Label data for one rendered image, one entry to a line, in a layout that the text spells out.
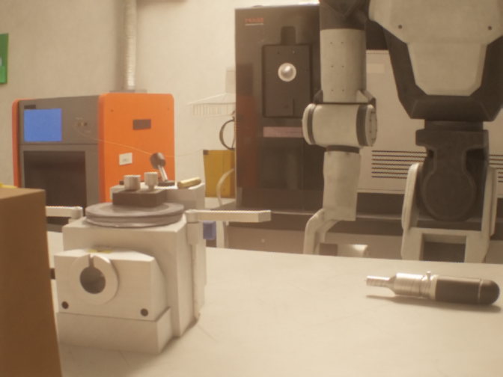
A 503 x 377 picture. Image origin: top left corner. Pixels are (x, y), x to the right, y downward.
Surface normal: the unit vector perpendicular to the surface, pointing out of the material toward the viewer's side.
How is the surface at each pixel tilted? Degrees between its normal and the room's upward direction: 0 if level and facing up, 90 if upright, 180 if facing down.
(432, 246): 80
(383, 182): 90
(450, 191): 90
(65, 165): 90
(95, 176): 90
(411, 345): 0
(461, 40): 135
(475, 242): 66
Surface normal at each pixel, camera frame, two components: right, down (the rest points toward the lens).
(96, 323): -0.14, 0.12
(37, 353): 0.92, 0.04
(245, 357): 0.00, -0.99
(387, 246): -0.36, 0.11
